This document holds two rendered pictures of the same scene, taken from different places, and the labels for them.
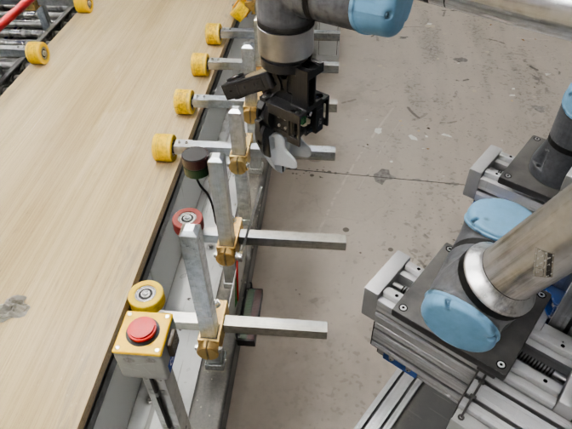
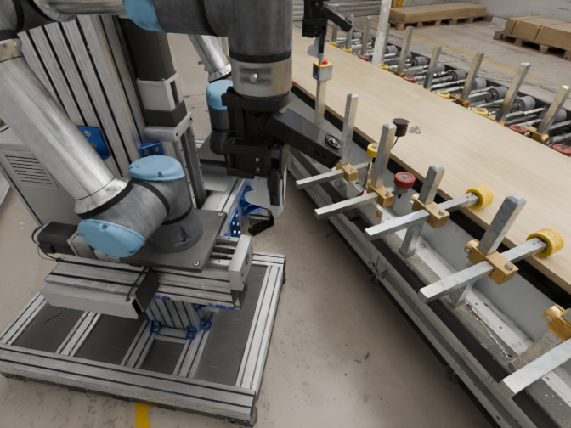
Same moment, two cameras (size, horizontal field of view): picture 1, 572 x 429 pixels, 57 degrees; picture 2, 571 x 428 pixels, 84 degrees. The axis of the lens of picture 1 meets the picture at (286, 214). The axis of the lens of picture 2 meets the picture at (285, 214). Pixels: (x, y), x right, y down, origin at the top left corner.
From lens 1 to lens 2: 184 cm
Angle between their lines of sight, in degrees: 91
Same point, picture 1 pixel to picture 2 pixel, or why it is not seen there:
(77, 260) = (421, 148)
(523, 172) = (208, 221)
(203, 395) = not seen: hidden behind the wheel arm
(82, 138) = (546, 198)
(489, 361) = not seen: hidden behind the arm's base
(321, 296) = (363, 407)
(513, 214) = (217, 87)
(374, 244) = not seen: outside the picture
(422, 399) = (249, 312)
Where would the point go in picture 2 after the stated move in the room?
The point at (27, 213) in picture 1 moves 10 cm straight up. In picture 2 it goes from (477, 154) to (487, 134)
